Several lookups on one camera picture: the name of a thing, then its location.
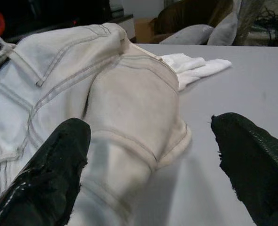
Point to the grey cushion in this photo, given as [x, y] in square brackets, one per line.
[223, 33]
[188, 35]

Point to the plain white cloth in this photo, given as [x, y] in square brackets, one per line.
[195, 68]

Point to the brown cardboard box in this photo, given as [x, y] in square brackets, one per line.
[144, 30]

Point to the white stitched jeans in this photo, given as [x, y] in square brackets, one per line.
[129, 101]

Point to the dark twig plant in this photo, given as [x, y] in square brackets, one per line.
[272, 23]

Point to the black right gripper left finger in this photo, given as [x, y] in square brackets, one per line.
[51, 176]

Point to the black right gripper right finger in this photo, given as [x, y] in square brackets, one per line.
[258, 174]

